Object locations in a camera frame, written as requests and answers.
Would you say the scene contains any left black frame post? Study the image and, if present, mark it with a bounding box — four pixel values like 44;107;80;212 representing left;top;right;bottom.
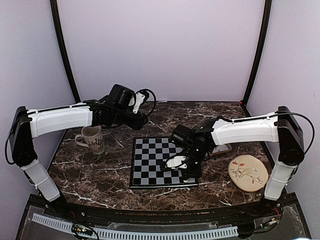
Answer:
50;0;81;103

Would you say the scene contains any beige mug with dark pattern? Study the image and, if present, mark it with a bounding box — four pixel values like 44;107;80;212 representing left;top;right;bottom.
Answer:
74;126;105;155

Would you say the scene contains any white slotted cable duct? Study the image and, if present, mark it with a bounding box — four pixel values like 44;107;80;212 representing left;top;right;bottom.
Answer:
31;213;239;240

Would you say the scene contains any black grey chess board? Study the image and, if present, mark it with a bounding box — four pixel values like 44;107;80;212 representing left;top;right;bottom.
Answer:
129;137;198;189

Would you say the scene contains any black frame post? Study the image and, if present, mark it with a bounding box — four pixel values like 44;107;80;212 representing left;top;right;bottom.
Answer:
241;0;273;108
50;0;81;103

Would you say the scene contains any oval bird pattern coaster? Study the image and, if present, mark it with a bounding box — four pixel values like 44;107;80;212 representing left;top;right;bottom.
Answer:
228;155;269;193

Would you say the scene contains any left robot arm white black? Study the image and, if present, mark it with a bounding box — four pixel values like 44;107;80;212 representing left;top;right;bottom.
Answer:
4;84;155;218

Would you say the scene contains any metal tray with wooden rim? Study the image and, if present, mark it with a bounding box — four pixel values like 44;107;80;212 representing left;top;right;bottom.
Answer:
211;144;232;156

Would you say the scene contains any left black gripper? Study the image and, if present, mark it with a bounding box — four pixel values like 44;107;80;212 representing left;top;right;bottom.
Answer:
113;107;149;131

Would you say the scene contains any green circuit board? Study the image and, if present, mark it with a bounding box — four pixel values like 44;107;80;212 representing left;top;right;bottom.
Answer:
71;224;93;236

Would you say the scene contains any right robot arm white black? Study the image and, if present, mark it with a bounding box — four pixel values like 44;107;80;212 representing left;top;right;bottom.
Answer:
164;106;310;217

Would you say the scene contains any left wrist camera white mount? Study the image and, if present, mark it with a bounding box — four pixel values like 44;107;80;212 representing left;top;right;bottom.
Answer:
128;89;150;114

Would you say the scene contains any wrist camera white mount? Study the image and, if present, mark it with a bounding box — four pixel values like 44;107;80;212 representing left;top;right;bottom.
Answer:
160;155;187;172
128;89;150;114

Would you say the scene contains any black front rail base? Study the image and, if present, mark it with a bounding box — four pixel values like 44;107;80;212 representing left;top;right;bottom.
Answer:
26;193;298;228

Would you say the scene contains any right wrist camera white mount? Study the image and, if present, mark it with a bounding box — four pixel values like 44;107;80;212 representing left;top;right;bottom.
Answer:
160;155;187;172

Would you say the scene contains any right black frame post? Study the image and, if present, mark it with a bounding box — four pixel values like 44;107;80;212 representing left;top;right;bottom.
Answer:
241;0;273;108

